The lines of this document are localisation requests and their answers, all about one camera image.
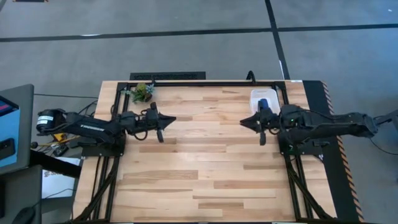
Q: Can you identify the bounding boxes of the grey stand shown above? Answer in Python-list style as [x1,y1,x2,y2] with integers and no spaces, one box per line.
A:
[373,108,398,133]

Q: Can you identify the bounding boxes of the small succulent plant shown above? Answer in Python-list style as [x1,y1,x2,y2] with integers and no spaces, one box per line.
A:
[123,82,155,105]

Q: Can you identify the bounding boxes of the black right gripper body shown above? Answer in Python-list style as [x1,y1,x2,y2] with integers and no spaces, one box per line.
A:
[257,107,282,146]

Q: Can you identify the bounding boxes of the black hazard striped floor mat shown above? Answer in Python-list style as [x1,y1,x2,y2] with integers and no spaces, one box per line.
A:
[302,80,365,223]

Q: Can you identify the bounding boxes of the black support beam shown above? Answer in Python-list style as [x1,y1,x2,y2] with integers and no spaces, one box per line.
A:
[29,149,82,179]

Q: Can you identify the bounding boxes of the black aluminium table frame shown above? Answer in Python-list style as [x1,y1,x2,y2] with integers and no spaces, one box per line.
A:
[73,80,336,223]

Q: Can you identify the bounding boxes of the white plastic basket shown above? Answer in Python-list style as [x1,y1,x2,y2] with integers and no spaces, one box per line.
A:
[249,88,281,115]

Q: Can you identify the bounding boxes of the black floor vent grate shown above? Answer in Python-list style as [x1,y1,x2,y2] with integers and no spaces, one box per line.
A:
[129,71,206,81]

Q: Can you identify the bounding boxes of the white paper sheet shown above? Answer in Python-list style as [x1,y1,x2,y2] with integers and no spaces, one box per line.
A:
[41,156,82,200]

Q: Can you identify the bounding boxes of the black computer mouse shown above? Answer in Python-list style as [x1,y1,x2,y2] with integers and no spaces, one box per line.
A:
[11,206,37,224]

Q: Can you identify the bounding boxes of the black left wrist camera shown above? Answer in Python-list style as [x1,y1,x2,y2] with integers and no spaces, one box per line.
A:
[145,108,159,124]

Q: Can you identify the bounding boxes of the thin black floor cable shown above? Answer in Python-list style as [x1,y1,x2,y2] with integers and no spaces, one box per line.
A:
[34,92,99,100]

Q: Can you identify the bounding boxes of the yellow tool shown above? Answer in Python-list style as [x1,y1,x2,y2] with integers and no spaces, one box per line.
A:
[40,133,77,147]

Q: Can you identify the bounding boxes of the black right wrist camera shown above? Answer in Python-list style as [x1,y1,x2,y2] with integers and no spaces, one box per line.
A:
[260,108,274,125]

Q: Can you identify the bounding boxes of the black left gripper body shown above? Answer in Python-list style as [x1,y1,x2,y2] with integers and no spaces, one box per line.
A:
[136,101,165,144]

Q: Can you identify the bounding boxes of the blue lit screen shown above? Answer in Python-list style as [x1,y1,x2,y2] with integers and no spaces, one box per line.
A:
[0,95,21,169]

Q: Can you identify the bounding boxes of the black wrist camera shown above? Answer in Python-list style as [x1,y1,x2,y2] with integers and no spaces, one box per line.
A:
[145,108,159,124]
[260,108,274,125]

